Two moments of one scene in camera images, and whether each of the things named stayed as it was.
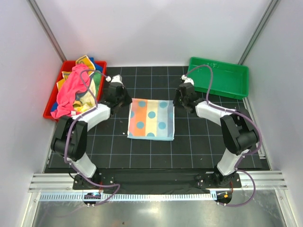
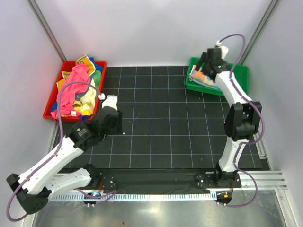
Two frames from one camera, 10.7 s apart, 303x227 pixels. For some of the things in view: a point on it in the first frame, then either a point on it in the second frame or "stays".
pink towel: x=76 y=82 stays
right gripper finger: x=177 y=100 to x=203 y=60
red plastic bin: x=47 y=112 stays
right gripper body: x=183 y=100 to x=223 y=63
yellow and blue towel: x=88 y=62 stays
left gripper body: x=120 y=99 to x=112 y=130
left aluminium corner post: x=33 y=5 stays
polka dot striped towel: x=151 y=119 to x=196 y=75
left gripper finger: x=127 y=98 to x=120 y=127
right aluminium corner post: x=272 y=5 stays
